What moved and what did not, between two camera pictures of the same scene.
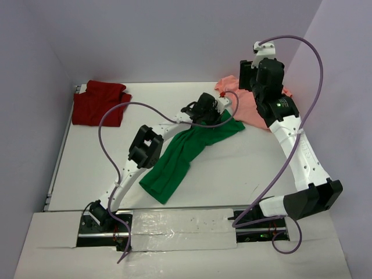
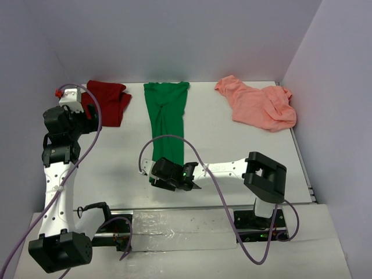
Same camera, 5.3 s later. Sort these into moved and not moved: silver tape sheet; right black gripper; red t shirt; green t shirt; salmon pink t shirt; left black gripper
Moved: right black gripper; green t shirt; left black gripper
Not moved: salmon pink t shirt; silver tape sheet; red t shirt
